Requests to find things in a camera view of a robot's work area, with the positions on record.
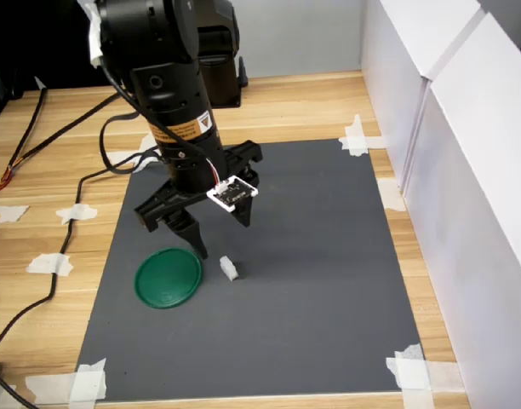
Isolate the small white plastic terminal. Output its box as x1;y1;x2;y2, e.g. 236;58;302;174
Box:
219;255;241;282

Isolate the round green lid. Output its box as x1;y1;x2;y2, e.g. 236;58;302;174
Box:
135;246;203;310

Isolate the white tape piece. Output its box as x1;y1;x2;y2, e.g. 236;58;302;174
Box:
54;203;99;226
132;132;170;175
26;252;73;277
377;178;409;213
338;113;389;158
24;357;108;405
0;204;31;224
385;343;462;409

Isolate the dark grey mat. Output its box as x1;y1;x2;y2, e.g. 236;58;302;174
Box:
75;138;427;401

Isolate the white tape wrap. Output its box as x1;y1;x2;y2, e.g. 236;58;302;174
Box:
86;0;105;69

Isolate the white partition block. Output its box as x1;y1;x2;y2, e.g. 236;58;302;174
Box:
403;12;521;409
360;0;488;198

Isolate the white camera box with board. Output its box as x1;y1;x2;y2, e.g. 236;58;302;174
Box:
206;174;261;213

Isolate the black base power cable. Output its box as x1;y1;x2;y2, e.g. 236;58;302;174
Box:
7;56;250;174

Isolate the black camera cable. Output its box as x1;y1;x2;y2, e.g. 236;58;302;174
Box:
0;57;221;357

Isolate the black cable with coloured wires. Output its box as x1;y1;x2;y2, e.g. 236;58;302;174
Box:
0;87;49;195

